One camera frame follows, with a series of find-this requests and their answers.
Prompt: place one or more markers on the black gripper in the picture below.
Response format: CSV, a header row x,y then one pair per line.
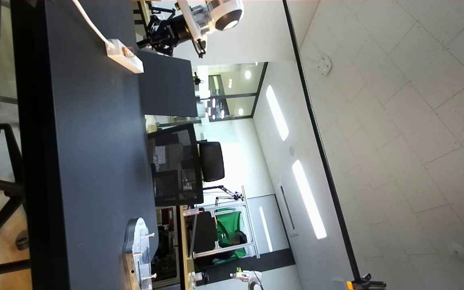
x,y
171,32

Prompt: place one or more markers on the white power strip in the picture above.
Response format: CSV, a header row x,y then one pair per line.
x,y
124,56

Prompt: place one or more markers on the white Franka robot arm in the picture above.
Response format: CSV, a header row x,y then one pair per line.
x,y
222,11

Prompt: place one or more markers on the black partition panel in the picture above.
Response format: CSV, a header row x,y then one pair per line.
x,y
168,82

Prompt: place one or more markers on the black framed glass door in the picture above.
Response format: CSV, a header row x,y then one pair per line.
x,y
232,90

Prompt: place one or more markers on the black computer monitor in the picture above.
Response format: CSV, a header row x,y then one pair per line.
x,y
174,163

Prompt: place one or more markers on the black office chair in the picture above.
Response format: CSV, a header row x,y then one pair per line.
x,y
211,161

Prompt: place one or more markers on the short ceiling light strip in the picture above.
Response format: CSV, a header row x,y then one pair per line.
x,y
277,113

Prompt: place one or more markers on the white round smoke detector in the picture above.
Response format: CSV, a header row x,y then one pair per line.
x,y
325,64

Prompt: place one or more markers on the wooden desk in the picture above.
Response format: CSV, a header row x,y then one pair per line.
x,y
185,251

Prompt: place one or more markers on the long ceiling light strip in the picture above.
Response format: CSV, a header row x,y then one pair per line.
x,y
308,200

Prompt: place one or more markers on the wooden block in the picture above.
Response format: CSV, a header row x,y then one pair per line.
x,y
130,272

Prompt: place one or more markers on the orange black clamp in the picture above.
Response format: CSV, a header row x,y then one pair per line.
x,y
362,284

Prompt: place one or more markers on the white round ceiling sensor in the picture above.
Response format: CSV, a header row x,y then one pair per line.
x,y
458,251

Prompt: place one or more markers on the black table leg frame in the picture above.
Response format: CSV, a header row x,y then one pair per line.
x,y
11,187

